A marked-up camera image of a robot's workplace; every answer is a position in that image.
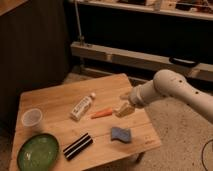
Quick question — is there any black cable on floor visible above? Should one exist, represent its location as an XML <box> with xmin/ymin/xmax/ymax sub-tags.
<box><xmin>200</xmin><ymin>139</ymin><xmax>213</xmax><ymax>171</ymax></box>

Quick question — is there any green round plate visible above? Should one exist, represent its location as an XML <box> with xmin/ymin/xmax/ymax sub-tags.
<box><xmin>17</xmin><ymin>133</ymin><xmax>59</xmax><ymax>171</ymax></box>

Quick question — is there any wooden table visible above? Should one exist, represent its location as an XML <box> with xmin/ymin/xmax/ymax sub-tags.
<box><xmin>18</xmin><ymin>74</ymin><xmax>161</xmax><ymax>171</ymax></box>

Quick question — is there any metal pole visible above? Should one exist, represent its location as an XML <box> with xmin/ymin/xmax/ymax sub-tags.
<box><xmin>74</xmin><ymin>0</ymin><xmax>84</xmax><ymax>46</ymax></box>

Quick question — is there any white plastic bottle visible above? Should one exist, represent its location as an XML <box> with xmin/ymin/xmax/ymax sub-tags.
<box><xmin>70</xmin><ymin>93</ymin><xmax>96</xmax><ymax>121</ymax></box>

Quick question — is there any upper shelf with clutter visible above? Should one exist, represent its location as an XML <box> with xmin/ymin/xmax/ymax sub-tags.
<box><xmin>68</xmin><ymin>0</ymin><xmax>213</xmax><ymax>21</ymax></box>

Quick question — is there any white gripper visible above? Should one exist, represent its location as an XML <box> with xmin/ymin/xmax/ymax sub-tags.
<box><xmin>115</xmin><ymin>81</ymin><xmax>157</xmax><ymax>117</ymax></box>

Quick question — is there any blue sponge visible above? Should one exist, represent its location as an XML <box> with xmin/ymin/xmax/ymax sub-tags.
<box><xmin>111</xmin><ymin>127</ymin><xmax>132</xmax><ymax>143</ymax></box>

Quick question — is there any black white striped box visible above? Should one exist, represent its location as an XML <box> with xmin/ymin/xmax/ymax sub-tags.
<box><xmin>63</xmin><ymin>133</ymin><xmax>93</xmax><ymax>161</ymax></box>

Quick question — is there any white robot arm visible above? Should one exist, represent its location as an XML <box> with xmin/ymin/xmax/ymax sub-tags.
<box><xmin>115</xmin><ymin>69</ymin><xmax>213</xmax><ymax>124</ymax></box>

